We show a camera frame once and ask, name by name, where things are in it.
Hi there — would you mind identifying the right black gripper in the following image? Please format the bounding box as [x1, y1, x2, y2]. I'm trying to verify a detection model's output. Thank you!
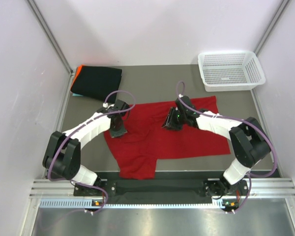
[162, 107, 187, 131]

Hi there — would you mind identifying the red t shirt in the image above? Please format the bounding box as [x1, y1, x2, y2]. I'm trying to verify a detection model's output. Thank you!
[104, 101, 231, 179]

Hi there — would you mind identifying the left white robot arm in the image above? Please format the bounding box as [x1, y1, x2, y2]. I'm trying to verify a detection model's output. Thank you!
[42, 99, 130, 195]

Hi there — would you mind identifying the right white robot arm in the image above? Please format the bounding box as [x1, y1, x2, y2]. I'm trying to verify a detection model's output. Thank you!
[162, 94, 273, 195]

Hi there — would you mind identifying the folded black t shirt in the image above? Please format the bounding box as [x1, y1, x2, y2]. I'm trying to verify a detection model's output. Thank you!
[70, 65, 122, 102]

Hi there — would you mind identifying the folded orange t shirt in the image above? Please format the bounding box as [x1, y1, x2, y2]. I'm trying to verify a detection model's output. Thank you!
[70, 64, 84, 88]

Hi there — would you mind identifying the white plastic basket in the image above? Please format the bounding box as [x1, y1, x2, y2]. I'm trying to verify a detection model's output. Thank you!
[198, 51, 266, 92]

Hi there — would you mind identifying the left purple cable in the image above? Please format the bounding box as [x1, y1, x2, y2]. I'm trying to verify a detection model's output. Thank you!
[47, 90, 137, 217]

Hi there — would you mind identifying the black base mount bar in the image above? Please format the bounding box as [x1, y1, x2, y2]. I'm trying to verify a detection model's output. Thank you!
[73, 172, 249, 200]

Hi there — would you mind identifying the grey slotted cable duct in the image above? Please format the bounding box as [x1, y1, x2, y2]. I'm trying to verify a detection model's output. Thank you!
[39, 199, 239, 209]

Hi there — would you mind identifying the left aluminium frame post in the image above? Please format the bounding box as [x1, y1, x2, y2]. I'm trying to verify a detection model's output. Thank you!
[25, 0, 73, 74]

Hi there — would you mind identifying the aluminium frame post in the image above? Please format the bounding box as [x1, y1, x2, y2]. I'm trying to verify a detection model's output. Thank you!
[25, 0, 73, 74]
[254, 0, 292, 57]

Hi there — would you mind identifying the right aluminium frame post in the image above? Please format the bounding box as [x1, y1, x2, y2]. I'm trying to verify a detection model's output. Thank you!
[254, 0, 292, 57]

